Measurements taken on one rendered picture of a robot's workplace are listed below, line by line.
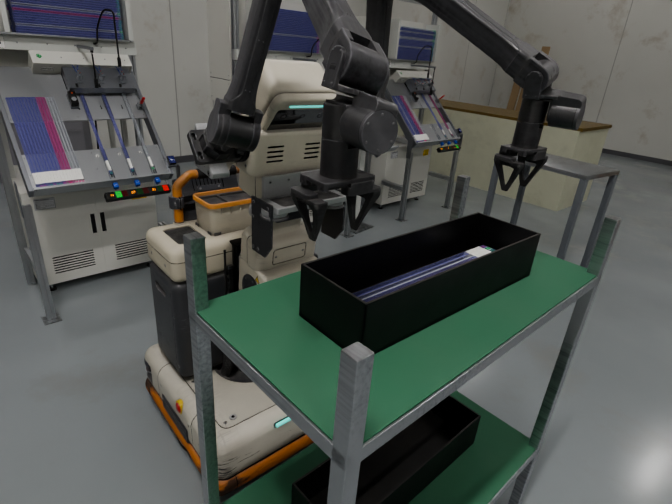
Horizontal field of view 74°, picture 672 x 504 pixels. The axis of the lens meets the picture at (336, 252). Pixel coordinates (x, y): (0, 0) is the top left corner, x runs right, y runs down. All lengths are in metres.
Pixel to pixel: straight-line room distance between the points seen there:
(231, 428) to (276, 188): 0.80
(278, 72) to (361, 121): 0.64
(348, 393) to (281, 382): 0.18
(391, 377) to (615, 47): 9.60
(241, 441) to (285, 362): 0.85
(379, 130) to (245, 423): 1.21
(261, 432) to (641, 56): 9.28
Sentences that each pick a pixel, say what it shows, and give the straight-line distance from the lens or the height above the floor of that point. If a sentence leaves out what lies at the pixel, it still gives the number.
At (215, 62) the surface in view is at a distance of 3.74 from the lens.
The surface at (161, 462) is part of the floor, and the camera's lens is 1.92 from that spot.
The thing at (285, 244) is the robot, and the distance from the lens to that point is 1.35.
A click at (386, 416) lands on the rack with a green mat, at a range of 0.68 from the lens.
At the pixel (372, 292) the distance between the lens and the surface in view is 0.87.
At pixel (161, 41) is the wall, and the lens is 5.85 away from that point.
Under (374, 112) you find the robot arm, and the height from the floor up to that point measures 1.35.
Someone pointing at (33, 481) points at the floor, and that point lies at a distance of 2.01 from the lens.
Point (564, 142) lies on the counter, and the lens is 5.30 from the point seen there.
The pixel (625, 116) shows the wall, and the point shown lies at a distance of 9.99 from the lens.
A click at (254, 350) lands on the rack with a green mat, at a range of 0.78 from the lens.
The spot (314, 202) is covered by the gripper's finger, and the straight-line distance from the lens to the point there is 0.64.
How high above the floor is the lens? 1.42
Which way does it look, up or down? 24 degrees down
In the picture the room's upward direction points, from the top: 4 degrees clockwise
